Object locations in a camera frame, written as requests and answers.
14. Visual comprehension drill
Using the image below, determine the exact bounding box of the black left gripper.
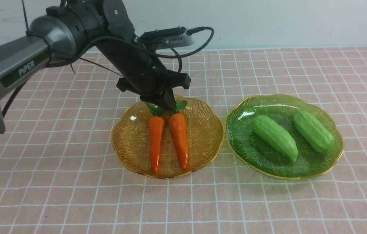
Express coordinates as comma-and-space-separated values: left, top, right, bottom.
96, 36, 191, 112

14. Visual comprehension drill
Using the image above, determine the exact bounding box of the orange carrot with leaves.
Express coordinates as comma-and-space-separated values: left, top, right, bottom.
169, 100, 189, 171
145, 102, 165, 174

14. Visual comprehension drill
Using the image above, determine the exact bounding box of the green cucumber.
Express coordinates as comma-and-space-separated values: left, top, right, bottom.
252, 115, 299, 163
293, 110, 335, 153

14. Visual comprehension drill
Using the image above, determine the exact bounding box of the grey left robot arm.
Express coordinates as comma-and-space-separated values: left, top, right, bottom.
0, 0, 191, 134

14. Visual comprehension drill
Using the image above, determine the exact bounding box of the amber glass plate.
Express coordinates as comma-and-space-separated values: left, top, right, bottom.
111, 95, 224, 179

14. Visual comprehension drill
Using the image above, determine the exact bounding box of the green glass plate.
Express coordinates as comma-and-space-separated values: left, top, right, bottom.
225, 94, 344, 180

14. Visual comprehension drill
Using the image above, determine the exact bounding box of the green cucumber in plate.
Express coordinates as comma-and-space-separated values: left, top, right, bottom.
252, 115, 299, 163

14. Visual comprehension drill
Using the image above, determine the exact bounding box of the pink checkered tablecloth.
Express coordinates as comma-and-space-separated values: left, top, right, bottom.
0, 47, 367, 234

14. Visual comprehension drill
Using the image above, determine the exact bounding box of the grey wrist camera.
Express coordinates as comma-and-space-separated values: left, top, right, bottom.
139, 26, 195, 51

